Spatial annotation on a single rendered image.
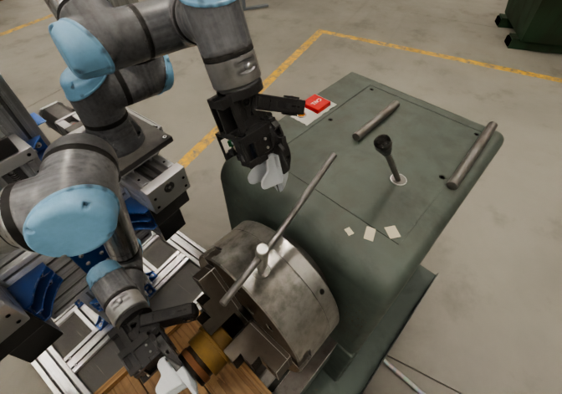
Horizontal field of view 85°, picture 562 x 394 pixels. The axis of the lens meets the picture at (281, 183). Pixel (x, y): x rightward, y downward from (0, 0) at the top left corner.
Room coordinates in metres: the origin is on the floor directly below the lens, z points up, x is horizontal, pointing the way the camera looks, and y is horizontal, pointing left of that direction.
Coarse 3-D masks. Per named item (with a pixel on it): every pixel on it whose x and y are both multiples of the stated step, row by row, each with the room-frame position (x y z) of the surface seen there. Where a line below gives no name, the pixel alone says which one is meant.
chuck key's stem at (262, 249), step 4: (260, 244) 0.26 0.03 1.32; (264, 244) 0.26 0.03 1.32; (256, 248) 0.25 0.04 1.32; (260, 248) 0.25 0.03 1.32; (264, 248) 0.25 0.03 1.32; (268, 248) 0.25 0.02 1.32; (256, 252) 0.25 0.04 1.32; (260, 252) 0.25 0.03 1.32; (264, 252) 0.25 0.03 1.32; (268, 252) 0.25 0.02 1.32; (260, 256) 0.24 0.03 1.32; (264, 256) 0.24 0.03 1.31; (264, 260) 0.24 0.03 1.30; (260, 264) 0.24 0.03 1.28; (264, 264) 0.25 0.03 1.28; (260, 268) 0.25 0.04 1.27; (264, 268) 0.25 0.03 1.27; (260, 272) 0.25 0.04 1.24
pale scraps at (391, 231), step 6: (348, 228) 0.34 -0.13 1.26; (366, 228) 0.34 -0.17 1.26; (372, 228) 0.34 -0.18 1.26; (390, 228) 0.34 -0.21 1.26; (348, 234) 0.32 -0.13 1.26; (366, 234) 0.32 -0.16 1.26; (372, 234) 0.32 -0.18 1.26; (390, 234) 0.32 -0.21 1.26; (396, 234) 0.32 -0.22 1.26; (372, 240) 0.31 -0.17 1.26
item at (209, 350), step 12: (204, 336) 0.18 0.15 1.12; (216, 336) 0.18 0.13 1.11; (228, 336) 0.18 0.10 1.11; (192, 348) 0.16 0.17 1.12; (204, 348) 0.16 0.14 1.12; (216, 348) 0.16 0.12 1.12; (180, 360) 0.14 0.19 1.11; (192, 360) 0.14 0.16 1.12; (204, 360) 0.14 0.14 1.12; (216, 360) 0.14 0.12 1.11; (228, 360) 0.14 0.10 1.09; (192, 372) 0.12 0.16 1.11; (204, 372) 0.12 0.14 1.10; (216, 372) 0.12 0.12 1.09; (204, 384) 0.11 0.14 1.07
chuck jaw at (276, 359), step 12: (252, 324) 0.21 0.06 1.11; (240, 336) 0.18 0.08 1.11; (252, 336) 0.18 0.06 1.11; (264, 336) 0.18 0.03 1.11; (228, 348) 0.16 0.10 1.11; (240, 348) 0.16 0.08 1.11; (252, 348) 0.16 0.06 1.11; (264, 348) 0.16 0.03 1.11; (276, 348) 0.16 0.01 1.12; (240, 360) 0.14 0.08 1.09; (252, 360) 0.14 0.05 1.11; (264, 360) 0.14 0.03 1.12; (276, 360) 0.14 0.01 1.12; (288, 360) 0.14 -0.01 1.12; (276, 372) 0.12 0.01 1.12
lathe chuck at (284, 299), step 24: (240, 240) 0.33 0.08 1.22; (216, 264) 0.28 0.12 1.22; (240, 264) 0.27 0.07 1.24; (288, 264) 0.27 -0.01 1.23; (240, 288) 0.23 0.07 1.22; (264, 288) 0.23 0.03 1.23; (288, 288) 0.23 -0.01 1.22; (264, 312) 0.19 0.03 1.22; (288, 312) 0.19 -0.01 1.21; (312, 312) 0.20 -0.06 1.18; (288, 336) 0.16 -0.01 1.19; (312, 336) 0.17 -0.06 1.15
